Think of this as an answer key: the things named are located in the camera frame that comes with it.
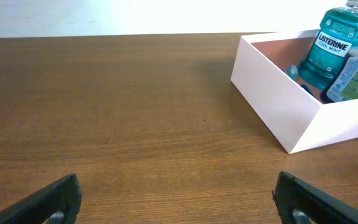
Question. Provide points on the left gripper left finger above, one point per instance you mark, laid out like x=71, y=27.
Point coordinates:
x=58, y=202

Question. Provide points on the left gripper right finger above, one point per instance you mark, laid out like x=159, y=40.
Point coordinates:
x=299, y=202

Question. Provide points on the white cardboard box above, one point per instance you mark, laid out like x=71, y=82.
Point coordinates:
x=297, y=119

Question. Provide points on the blue white toothbrush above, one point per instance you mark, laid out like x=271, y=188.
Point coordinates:
x=292, y=72

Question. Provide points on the clear blue spray bottle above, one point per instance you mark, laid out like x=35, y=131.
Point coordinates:
x=345, y=87

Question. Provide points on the teal mouthwash bottle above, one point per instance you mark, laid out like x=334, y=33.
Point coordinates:
x=337, y=35

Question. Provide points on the blue disposable razor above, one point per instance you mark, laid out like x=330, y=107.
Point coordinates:
x=307, y=90

